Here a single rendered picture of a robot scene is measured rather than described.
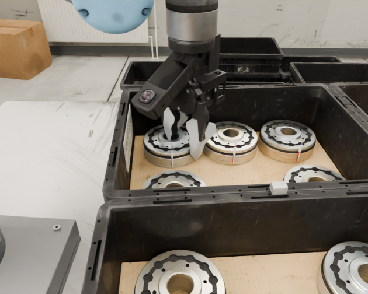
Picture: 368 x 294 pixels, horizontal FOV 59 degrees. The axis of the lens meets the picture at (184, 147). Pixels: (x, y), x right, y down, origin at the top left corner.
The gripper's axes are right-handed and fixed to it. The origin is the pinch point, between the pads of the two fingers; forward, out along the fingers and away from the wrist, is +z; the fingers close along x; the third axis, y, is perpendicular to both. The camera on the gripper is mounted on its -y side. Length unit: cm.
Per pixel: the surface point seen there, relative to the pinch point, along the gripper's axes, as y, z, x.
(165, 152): -3.7, -1.2, 0.7
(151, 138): -2.0, -0.9, 5.9
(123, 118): -7.9, -8.0, 5.8
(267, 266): -9.7, 2.0, -23.5
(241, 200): -11.0, -8.0, -19.2
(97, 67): 132, 85, 227
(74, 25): 135, 52, 259
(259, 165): 7.9, 2.0, -11.8
